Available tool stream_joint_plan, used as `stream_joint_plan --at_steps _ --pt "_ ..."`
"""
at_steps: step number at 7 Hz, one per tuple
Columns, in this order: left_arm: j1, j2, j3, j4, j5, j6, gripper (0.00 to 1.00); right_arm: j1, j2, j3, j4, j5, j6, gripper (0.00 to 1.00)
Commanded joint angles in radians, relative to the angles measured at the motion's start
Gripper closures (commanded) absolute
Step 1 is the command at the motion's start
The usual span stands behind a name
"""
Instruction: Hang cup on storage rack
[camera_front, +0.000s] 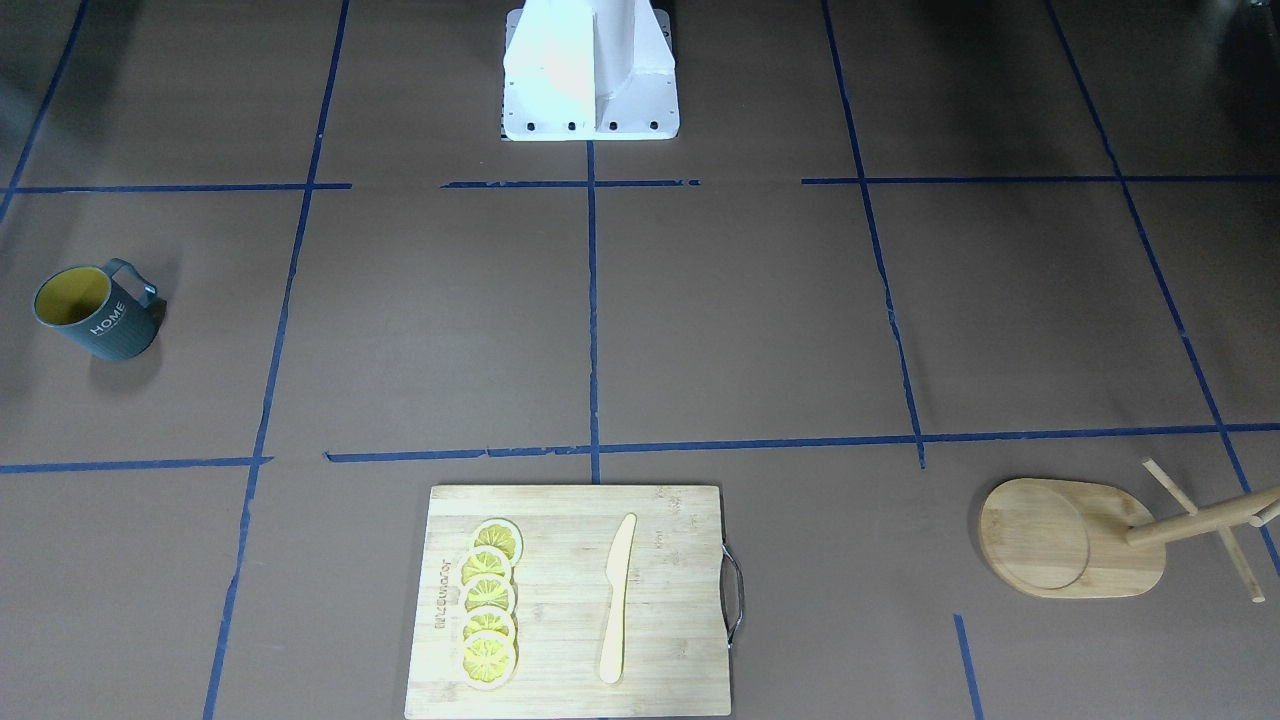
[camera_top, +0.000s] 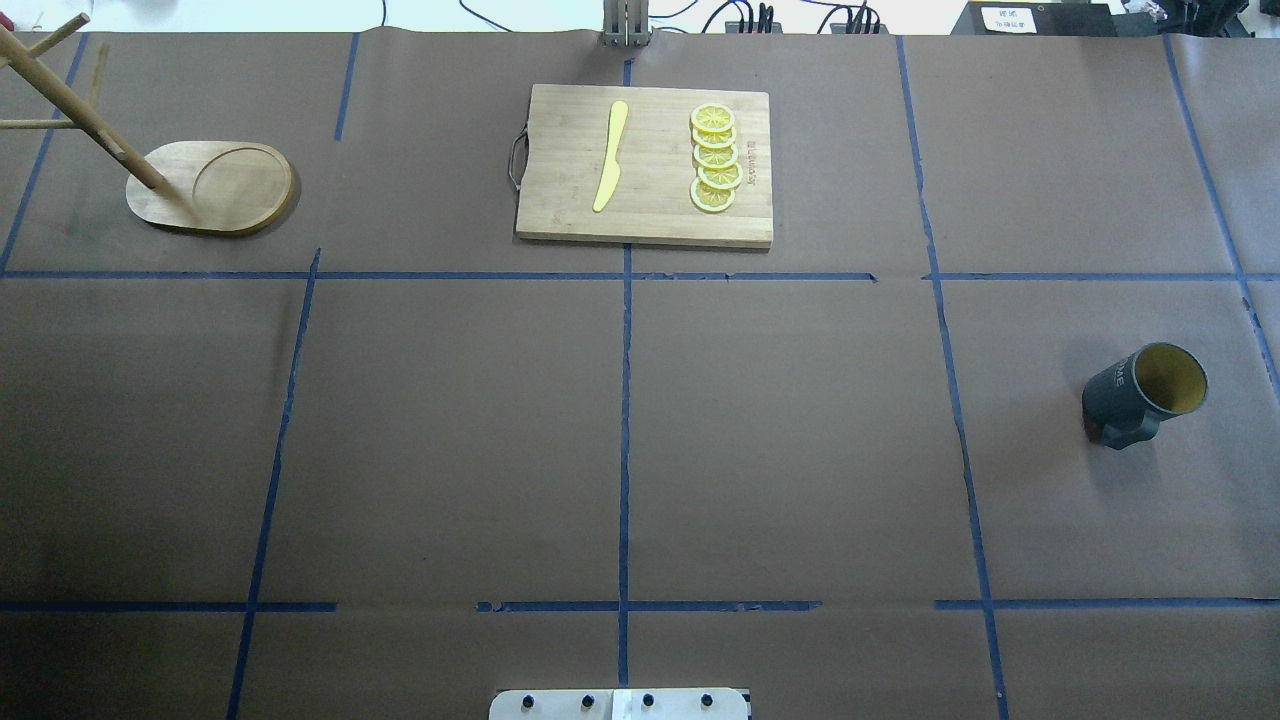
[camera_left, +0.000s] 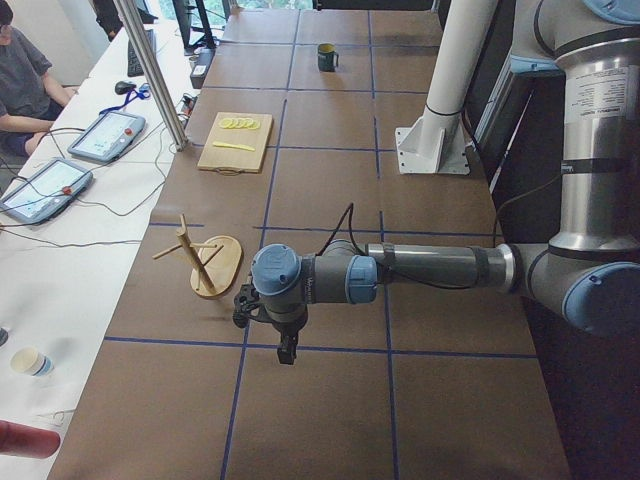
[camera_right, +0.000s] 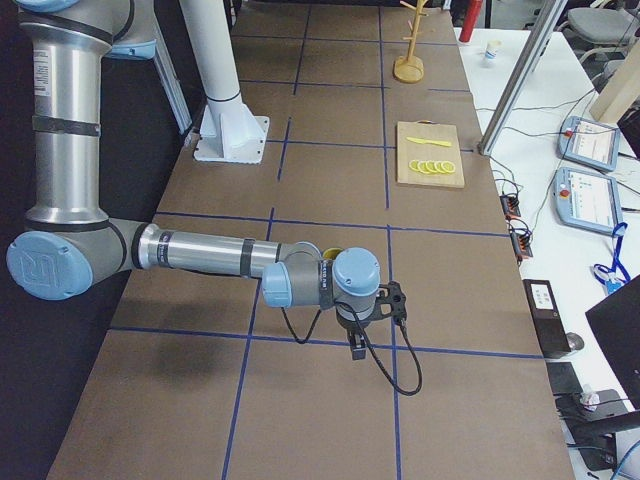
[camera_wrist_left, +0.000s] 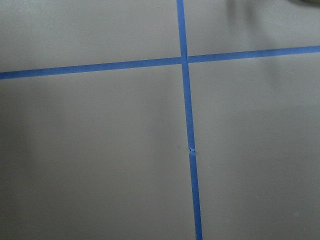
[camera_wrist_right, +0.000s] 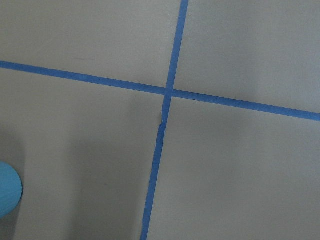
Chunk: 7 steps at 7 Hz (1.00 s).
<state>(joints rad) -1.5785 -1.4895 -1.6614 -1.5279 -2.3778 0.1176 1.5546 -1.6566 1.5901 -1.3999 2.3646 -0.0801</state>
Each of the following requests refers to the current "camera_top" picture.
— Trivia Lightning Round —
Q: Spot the aluminium frame post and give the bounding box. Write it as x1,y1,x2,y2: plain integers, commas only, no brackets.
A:
600,0,652,47

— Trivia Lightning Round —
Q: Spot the wooden cup storage rack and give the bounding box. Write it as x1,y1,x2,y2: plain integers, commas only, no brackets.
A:
1,13,297,236

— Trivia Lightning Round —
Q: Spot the yellow plastic knife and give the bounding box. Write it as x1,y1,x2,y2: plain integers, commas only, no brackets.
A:
591,100,628,213

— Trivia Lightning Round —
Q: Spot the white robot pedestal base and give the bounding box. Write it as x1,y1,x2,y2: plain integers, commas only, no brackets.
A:
488,687,753,719

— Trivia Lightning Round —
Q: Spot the black box with label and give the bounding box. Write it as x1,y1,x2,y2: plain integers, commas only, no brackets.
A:
950,1,1117,37

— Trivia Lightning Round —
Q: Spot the bamboo cutting board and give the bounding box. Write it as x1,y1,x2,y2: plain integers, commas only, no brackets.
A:
515,85,774,250

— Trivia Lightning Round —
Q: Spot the lemon slice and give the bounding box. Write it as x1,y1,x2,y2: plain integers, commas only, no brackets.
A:
689,179,736,214
690,126,737,150
692,143,739,170
690,102,736,135
696,161,742,191

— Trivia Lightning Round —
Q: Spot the dark blue ceramic mug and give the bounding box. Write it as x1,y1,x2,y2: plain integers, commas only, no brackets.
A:
1082,342,1210,450

